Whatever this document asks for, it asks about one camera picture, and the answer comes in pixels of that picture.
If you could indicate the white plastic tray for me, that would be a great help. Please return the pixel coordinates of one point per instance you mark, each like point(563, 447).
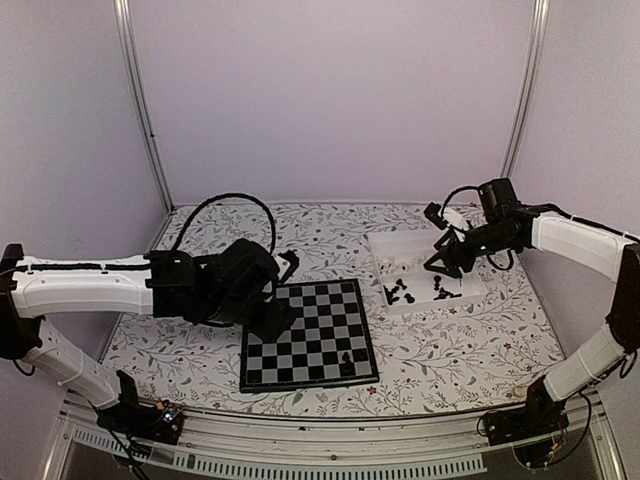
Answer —
point(407, 287)

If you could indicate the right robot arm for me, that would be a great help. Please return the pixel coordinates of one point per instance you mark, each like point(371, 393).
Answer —
point(603, 278)

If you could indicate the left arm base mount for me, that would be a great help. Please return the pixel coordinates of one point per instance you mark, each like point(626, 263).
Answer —
point(161, 422)

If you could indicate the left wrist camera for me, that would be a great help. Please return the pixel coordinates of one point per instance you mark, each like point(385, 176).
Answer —
point(288, 263)

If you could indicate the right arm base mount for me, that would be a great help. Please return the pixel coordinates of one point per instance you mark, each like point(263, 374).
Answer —
point(536, 431)

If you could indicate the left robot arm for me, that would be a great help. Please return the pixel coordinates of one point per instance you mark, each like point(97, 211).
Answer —
point(33, 288)

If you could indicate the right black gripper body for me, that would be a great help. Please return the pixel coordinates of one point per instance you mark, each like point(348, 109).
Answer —
point(494, 242)

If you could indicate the right aluminium frame post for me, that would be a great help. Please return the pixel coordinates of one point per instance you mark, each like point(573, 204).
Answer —
point(531, 69)

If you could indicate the floral patterned table mat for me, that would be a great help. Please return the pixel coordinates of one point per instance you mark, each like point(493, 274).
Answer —
point(450, 359)

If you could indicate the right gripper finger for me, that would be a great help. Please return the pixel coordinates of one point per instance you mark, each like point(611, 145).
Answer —
point(442, 263)
point(451, 237)

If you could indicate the left aluminium frame post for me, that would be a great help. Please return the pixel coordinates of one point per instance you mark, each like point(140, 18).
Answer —
point(126, 35)

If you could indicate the black white chessboard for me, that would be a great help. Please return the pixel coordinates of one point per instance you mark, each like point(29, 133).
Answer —
point(330, 319)

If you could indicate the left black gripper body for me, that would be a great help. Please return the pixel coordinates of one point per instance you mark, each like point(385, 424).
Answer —
point(234, 311)

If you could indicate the aluminium frame post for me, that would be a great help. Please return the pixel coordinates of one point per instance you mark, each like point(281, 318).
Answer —
point(126, 35)
point(531, 69)

